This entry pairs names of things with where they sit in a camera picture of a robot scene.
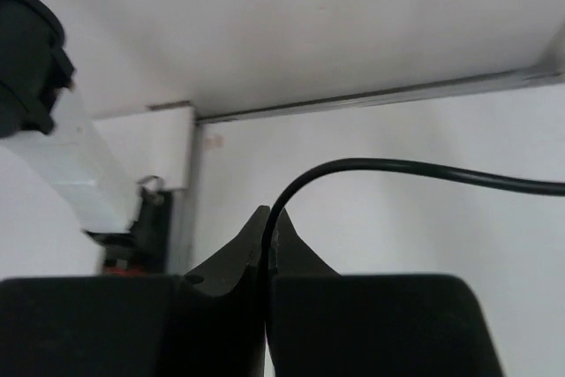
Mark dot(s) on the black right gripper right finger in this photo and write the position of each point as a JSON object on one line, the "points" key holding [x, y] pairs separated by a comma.
{"points": [[321, 323]]}

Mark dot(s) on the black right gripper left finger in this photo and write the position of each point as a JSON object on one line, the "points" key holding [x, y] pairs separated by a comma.
{"points": [[207, 322]]}

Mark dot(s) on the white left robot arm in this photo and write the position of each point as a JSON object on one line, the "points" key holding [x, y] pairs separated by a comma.
{"points": [[43, 122]]}

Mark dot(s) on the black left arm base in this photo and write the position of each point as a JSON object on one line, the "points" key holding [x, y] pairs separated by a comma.
{"points": [[143, 249]]}

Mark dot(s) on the aluminium table edge rail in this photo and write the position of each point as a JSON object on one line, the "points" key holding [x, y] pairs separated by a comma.
{"points": [[367, 221]]}

